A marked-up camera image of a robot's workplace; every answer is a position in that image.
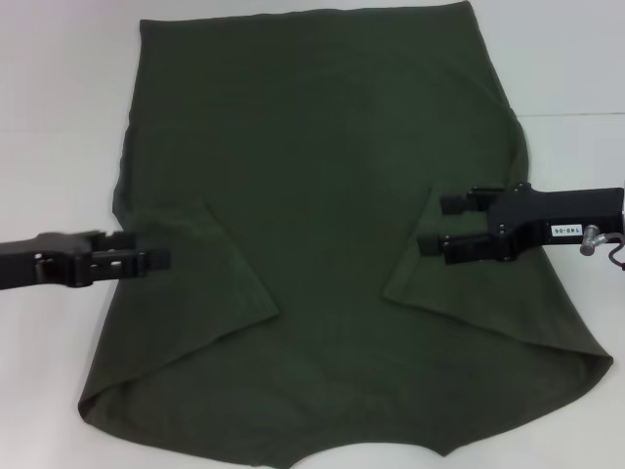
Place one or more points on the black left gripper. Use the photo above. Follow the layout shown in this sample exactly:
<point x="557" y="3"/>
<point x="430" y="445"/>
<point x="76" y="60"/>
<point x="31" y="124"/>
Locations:
<point x="19" y="264"/>

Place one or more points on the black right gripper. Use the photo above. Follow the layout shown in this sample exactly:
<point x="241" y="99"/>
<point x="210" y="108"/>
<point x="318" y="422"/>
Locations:
<point x="561" y="215"/>

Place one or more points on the dark green t-shirt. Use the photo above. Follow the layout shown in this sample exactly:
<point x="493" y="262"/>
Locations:
<point x="317" y="171"/>

